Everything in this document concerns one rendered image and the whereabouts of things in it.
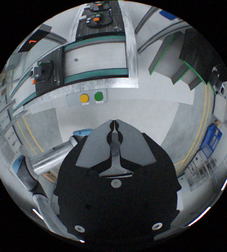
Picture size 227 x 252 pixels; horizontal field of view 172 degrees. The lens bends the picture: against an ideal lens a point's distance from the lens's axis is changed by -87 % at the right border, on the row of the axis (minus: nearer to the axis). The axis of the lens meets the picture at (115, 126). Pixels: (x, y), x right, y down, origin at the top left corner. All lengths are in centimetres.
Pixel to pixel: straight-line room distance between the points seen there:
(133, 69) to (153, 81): 18
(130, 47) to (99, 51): 15
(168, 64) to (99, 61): 31
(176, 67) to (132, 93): 30
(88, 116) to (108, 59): 37
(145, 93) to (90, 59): 36
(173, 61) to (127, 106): 38
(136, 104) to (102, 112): 21
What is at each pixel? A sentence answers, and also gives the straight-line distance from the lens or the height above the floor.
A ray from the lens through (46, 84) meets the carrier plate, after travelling 52.
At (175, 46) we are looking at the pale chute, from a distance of 36.
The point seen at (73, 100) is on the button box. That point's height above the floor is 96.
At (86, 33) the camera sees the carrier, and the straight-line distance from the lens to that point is 49.
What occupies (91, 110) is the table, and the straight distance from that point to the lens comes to 53.
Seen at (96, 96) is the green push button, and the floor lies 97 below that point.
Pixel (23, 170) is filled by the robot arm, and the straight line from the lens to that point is 40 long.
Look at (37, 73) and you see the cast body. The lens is 46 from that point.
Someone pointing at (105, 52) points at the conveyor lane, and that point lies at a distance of 45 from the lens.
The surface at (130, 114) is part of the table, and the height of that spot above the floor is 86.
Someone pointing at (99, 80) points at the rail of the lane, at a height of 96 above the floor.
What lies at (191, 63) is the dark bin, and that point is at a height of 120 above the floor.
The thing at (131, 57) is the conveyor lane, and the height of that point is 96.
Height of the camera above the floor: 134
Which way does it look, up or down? 58 degrees down
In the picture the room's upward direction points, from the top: 177 degrees clockwise
